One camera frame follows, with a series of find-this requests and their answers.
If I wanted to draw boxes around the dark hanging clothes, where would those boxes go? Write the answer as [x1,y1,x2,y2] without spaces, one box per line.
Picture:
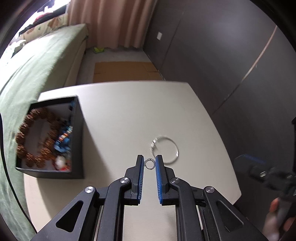
[25,0,70,25]

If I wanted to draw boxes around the white bead string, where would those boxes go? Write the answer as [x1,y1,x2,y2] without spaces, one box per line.
[54,155,70,171]

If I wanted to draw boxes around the green bed blanket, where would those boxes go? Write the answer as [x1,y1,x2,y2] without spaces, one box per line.
[1,24,88,240]

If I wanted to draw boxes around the black cable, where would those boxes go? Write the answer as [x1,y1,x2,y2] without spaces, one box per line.
[0,113,38,235]

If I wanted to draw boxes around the dark grey wardrobe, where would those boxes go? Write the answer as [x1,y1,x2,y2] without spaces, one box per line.
[144,1,295,172]

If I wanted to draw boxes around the green object on floor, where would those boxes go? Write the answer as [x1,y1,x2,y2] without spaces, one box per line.
[93,47,104,54]

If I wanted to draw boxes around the brown cardboard sheet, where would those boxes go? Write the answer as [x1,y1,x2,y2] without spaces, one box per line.
[93,61,163,83]

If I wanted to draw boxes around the light green duvet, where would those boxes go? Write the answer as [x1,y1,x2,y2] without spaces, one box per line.
[3,40,26,58]

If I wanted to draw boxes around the person's right hand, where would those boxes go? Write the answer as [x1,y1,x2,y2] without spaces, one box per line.
[262,198,295,240]

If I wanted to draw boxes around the floral pillow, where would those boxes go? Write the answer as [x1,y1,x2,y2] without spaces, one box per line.
[20,13,68,42]

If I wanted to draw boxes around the black jewelry box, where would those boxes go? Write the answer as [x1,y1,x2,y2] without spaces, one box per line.
[15,96,84,179]

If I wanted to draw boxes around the silver bangle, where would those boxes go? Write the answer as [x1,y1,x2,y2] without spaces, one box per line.
[151,136,180,165]

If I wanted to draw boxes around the pink curtain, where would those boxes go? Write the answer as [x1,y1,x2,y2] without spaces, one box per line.
[68,0,157,49]

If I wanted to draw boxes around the brown rudraksha bead bracelet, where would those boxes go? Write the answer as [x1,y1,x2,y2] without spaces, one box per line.
[14,107,62,168]

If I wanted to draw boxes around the blue beaded ornament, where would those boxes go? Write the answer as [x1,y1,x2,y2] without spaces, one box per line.
[54,126,73,154]

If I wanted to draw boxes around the small silver ring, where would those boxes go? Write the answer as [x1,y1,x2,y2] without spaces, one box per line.
[144,158,156,170]

